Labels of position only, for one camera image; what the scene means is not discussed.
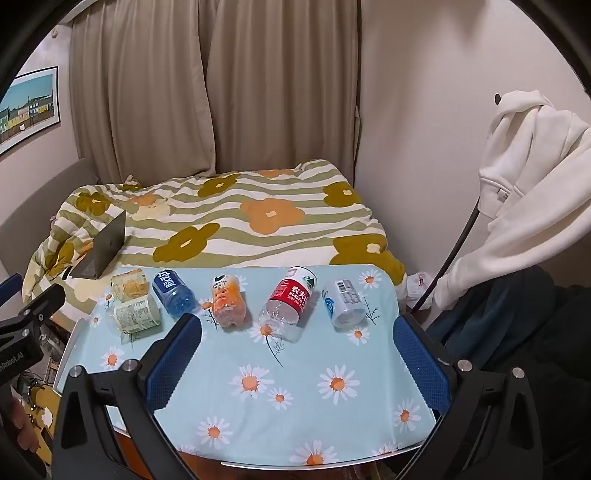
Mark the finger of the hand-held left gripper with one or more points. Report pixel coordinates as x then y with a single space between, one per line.
41 302
10 288

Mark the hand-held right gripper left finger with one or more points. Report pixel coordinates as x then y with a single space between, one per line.
170 369

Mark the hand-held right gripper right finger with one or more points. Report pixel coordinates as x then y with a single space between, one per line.
422 369

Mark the pale green label plastic cup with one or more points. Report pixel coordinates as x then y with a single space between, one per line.
135 316

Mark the blue plastic cup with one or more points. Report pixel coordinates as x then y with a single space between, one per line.
173 293

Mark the orange plastic cup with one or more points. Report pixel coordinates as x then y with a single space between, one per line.
226 300

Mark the yellow label plastic cup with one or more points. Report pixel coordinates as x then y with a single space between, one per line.
130 284

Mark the white label clear plastic cup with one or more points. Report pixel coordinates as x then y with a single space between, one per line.
344 302

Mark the red label clear plastic cup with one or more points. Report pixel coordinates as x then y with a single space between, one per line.
288 304

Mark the person's left hand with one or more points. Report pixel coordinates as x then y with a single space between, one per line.
23 427

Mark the yellow patterned cloth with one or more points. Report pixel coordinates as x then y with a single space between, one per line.
42 408

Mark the dark grey laptop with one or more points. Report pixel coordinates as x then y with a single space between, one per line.
104 251

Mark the grey headboard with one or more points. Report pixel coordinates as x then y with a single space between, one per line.
27 207

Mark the white plastic bag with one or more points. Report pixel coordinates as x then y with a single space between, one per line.
418 286

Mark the dark blue garment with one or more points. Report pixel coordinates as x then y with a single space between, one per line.
498 314

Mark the light blue daisy tablecloth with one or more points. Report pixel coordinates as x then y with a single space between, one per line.
295 397

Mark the black garment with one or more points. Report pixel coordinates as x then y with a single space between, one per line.
563 369

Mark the black coat rack pole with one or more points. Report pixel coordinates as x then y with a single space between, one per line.
465 227

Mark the striped floral blanket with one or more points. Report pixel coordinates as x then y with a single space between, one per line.
258 217

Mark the white hoodie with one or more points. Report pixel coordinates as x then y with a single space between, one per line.
535 194

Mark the beige curtain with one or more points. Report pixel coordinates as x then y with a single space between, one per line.
286 87
138 92

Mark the wall poster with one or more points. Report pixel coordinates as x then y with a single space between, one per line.
30 108

